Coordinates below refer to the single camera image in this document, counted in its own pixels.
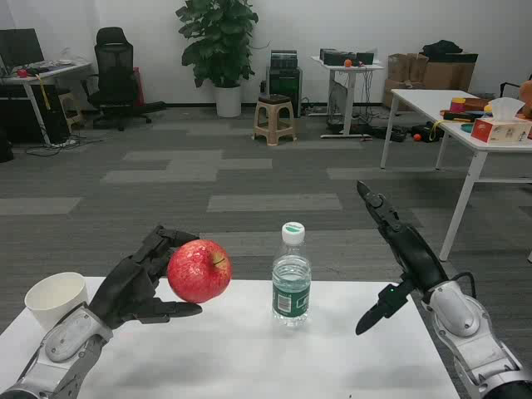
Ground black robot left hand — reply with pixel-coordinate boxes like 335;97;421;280
89;226;204;332

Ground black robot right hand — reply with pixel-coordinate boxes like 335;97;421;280
355;180;451;336

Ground red apple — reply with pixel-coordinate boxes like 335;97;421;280
166;239;234;304

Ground white paper cup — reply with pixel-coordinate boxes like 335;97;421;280
24;272;90;333

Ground clear water bottle green label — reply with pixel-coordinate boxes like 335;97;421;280
271;221;313;328

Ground red white tissue box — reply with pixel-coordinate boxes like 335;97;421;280
470;98;532;145

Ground white table with white legs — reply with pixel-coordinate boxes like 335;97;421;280
379;89;532;263

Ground brown cardboard boxes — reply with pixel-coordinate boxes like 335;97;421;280
382;52;480;112

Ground small beige stool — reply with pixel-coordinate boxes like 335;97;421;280
57;88;85;129

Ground white standing desk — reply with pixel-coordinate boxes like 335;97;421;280
310;55;386;140

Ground orange plush toy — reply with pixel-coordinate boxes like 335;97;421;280
518;79;532;118

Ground black under-desk cabinet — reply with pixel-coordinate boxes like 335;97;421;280
0;84;71;145

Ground beige plastic stool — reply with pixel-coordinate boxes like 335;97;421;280
252;94;298;147

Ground red flat folder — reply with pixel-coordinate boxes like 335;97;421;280
133;66;145;106

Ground black bag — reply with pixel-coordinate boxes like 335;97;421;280
421;39;464;60

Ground white plant pot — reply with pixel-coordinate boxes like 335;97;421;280
214;85;243;119

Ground black equipment boxes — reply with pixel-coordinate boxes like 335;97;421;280
319;47;376;67

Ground black computer tower green light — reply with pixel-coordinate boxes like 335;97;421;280
264;50;303;119

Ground black mesh office chair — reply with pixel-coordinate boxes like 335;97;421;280
81;27;168;132

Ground white office desk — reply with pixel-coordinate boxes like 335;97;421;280
0;62;94;147

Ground black computer monitor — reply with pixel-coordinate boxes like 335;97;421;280
0;27;46;71

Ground green leafy plant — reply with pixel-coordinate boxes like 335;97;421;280
175;0;260;89

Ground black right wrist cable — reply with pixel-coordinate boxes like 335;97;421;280
449;271;477;298

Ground yellow hanging strap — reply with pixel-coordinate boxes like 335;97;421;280
36;74;52;111

